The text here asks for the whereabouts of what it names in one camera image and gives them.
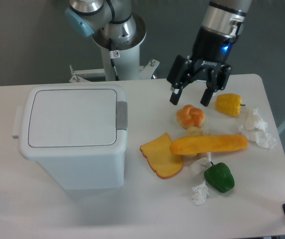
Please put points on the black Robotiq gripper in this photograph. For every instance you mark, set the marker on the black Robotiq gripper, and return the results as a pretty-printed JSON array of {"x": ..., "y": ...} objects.
[{"x": 207, "y": 63}]

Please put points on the small round bread bun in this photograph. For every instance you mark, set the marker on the small round bread bun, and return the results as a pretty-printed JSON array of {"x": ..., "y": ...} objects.
[{"x": 194, "y": 131}]

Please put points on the crumpled tissue near baguette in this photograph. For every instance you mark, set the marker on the crumpled tissue near baguette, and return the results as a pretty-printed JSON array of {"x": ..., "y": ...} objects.
[{"x": 201, "y": 164}]

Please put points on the knotted bread roll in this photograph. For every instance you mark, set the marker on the knotted bread roll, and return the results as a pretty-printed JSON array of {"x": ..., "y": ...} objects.
[{"x": 189, "y": 116}]

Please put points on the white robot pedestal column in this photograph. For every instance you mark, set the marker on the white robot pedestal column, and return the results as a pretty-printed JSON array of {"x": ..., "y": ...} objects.
[{"x": 122, "y": 63}]

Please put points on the toast bread slice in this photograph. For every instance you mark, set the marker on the toast bread slice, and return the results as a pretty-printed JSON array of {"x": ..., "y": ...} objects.
[{"x": 160, "y": 159}]

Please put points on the large crumpled white tissue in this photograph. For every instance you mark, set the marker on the large crumpled white tissue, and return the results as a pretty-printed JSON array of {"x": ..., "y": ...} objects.
[{"x": 255, "y": 129}]

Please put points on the white plastic trash can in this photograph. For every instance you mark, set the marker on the white plastic trash can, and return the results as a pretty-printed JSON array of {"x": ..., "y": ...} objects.
[{"x": 77, "y": 133}]

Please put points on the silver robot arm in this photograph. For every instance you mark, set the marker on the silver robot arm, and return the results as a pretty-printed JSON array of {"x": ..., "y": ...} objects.
[{"x": 119, "y": 32}]

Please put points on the white metal base frame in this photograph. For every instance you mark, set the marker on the white metal base frame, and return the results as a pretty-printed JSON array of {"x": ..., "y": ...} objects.
[{"x": 94, "y": 75}]

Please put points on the crumpled tissue at front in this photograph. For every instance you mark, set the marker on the crumpled tissue at front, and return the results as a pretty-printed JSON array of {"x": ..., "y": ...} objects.
[{"x": 200, "y": 193}]

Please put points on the long orange baguette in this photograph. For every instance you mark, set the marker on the long orange baguette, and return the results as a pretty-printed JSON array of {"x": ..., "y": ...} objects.
[{"x": 208, "y": 143}]

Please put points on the green bell pepper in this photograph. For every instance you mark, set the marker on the green bell pepper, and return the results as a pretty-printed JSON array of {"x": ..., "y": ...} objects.
[{"x": 219, "y": 177}]

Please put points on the yellow bell pepper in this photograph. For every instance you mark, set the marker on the yellow bell pepper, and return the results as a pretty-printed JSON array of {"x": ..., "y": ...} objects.
[{"x": 229, "y": 104}]

